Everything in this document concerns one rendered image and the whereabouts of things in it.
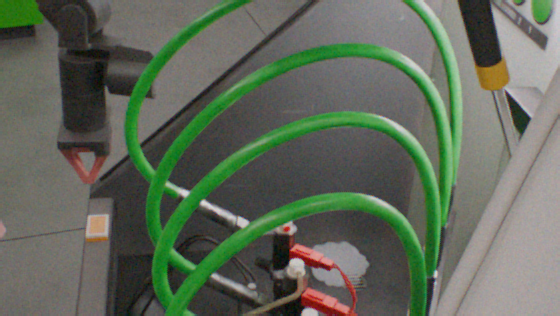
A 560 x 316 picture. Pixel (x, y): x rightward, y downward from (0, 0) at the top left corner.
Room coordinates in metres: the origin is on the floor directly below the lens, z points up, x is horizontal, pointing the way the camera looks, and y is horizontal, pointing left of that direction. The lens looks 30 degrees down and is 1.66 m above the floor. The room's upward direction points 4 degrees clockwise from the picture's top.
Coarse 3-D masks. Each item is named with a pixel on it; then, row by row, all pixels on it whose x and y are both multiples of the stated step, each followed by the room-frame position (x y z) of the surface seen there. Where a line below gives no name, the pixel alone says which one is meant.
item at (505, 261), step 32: (544, 96) 0.41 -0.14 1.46; (544, 128) 0.40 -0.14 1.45; (512, 160) 0.40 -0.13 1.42; (544, 160) 0.38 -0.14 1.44; (512, 192) 0.40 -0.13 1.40; (544, 192) 0.36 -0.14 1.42; (480, 224) 0.40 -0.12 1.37; (512, 224) 0.37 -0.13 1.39; (544, 224) 0.35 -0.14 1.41; (480, 256) 0.39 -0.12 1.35; (512, 256) 0.36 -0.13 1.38; (544, 256) 0.34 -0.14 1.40; (448, 288) 0.40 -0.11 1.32; (480, 288) 0.37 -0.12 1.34; (512, 288) 0.35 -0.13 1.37; (544, 288) 0.33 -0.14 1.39
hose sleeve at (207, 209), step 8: (184, 192) 0.71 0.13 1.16; (176, 200) 0.71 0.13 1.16; (200, 208) 0.71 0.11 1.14; (208, 208) 0.72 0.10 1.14; (216, 208) 0.72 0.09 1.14; (208, 216) 0.72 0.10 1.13; (216, 216) 0.72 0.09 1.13; (224, 216) 0.72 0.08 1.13; (232, 216) 0.73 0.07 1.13; (224, 224) 0.72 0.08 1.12; (232, 224) 0.72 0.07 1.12
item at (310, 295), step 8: (304, 296) 0.65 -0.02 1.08; (312, 296) 0.65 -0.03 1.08; (320, 296) 0.65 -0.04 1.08; (328, 296) 0.65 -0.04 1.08; (304, 304) 0.65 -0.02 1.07; (312, 304) 0.64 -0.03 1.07; (320, 304) 0.64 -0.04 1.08; (328, 304) 0.64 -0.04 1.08; (336, 304) 0.64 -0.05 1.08; (328, 312) 0.63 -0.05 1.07; (336, 312) 0.63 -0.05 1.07; (344, 312) 0.63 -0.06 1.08
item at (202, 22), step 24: (240, 0) 0.72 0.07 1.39; (408, 0) 0.76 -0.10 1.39; (192, 24) 0.72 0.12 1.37; (432, 24) 0.76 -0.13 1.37; (168, 48) 0.71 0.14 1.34; (144, 72) 0.71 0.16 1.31; (456, 72) 0.77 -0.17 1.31; (144, 96) 0.71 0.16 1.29; (456, 96) 0.77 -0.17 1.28; (456, 120) 0.77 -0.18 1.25; (456, 144) 0.77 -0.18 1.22; (144, 168) 0.70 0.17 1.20; (456, 168) 0.78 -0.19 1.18; (168, 192) 0.71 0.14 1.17
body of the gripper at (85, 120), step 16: (64, 96) 0.88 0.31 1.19; (80, 96) 0.88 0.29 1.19; (96, 96) 0.89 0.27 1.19; (64, 112) 0.89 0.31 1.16; (80, 112) 0.88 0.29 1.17; (96, 112) 0.89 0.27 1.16; (64, 128) 0.88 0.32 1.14; (80, 128) 0.88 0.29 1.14; (96, 128) 0.89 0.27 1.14; (64, 144) 0.85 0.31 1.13; (80, 144) 0.86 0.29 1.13; (96, 144) 0.86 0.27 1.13
